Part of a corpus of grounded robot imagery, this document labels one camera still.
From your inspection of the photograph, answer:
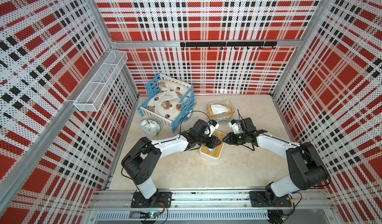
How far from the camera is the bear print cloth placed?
1.01 meters

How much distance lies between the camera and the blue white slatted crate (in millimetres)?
997

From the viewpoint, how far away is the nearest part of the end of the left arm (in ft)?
2.18
